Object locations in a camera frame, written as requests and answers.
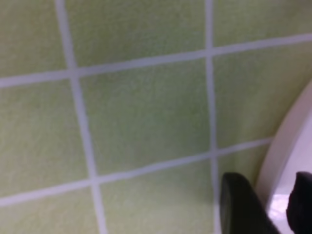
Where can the pink round plate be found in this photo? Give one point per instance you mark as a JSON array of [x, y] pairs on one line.
[[290, 152]]

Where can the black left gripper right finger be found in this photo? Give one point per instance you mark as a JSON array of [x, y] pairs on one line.
[[299, 210]]

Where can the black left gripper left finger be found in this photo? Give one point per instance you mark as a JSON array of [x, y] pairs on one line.
[[241, 211]]

